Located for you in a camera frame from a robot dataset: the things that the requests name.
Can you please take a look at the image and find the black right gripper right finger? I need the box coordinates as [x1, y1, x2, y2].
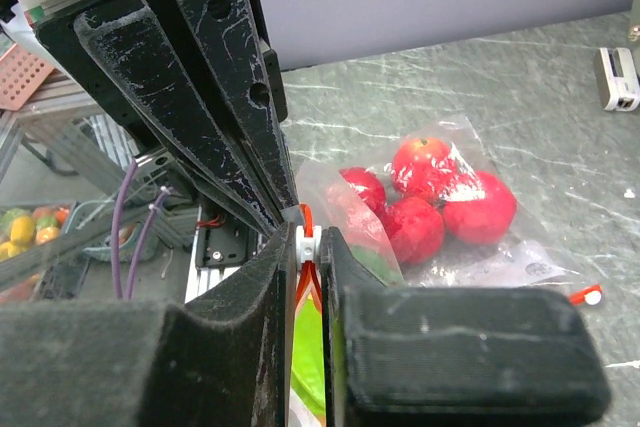
[319, 226, 614, 427]

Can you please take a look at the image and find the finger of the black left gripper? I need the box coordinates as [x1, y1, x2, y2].
[175, 0, 300, 220]
[73, 0, 280, 234]

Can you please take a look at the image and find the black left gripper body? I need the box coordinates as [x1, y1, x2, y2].
[32, 0, 290, 187]

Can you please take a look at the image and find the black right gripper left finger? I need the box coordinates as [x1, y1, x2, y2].
[1, 224, 296, 426]

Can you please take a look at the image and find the green fruit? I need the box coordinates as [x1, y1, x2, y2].
[291, 297, 326, 417]

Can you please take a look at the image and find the red apple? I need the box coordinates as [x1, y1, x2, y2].
[340, 167, 387, 214]
[391, 137, 458, 203]
[381, 197, 445, 265]
[442, 171, 518, 245]

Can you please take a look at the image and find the clear zip top bag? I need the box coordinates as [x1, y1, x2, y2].
[292, 161, 403, 426]

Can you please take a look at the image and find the clear zip bag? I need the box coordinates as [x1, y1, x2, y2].
[292, 161, 403, 426]
[327, 118, 604, 306]

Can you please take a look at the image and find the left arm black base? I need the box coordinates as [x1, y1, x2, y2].
[194, 211, 258, 269]

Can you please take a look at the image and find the pink perforated basket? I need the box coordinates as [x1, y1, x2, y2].
[0, 43, 55, 112]

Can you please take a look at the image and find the tray of toy fruit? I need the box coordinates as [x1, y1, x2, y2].
[1, 202, 77, 261]

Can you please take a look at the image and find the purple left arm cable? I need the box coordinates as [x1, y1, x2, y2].
[109, 159, 174, 301]

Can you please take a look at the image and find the small white bracket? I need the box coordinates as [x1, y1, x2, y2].
[593, 48, 639, 112]

